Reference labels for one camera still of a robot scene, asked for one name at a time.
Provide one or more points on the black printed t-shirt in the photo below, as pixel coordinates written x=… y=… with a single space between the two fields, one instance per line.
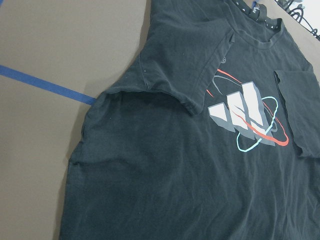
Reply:
x=213 y=133

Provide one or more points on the brown paper table cover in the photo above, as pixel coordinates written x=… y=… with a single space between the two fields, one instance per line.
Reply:
x=56 y=58

